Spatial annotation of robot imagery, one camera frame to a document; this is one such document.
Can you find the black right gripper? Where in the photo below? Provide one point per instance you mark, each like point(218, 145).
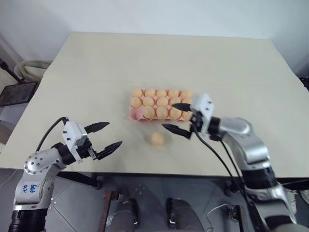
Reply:
point(197, 120)

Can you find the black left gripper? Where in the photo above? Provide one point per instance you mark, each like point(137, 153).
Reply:
point(85, 149)

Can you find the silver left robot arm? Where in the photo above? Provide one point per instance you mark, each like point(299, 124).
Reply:
point(36, 164)

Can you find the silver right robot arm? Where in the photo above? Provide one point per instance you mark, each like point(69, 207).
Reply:
point(253, 145)

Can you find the brown egg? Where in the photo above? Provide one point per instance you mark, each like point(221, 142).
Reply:
point(162, 112)
point(162, 101)
point(150, 92)
point(175, 100)
point(173, 92)
point(187, 101)
point(186, 116)
point(136, 92)
point(136, 102)
point(158, 139)
point(161, 93)
point(148, 101)
point(148, 112)
point(186, 93)
point(175, 114)

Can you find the pink egg carton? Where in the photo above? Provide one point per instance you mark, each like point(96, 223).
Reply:
point(133, 114)

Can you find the rusty metal bar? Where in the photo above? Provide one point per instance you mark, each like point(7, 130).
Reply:
point(239, 218)
point(106, 210)

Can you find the dark rounded shape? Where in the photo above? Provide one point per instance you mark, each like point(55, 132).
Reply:
point(125, 217)

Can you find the black table caster wheel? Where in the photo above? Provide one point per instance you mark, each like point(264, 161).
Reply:
point(230, 189)

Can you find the black stand rod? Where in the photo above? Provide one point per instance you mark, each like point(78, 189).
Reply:
point(10, 71)

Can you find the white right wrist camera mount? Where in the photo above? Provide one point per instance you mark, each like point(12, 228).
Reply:
point(204, 106)

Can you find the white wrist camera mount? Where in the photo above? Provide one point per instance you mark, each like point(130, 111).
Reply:
point(204, 106)
point(72, 135)

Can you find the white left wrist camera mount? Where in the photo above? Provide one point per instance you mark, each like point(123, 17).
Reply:
point(72, 135)

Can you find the black table frame bar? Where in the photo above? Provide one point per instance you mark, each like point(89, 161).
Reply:
point(293, 181)
point(79, 180)

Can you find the dark object at wall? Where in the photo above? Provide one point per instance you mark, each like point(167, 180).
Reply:
point(305, 83)

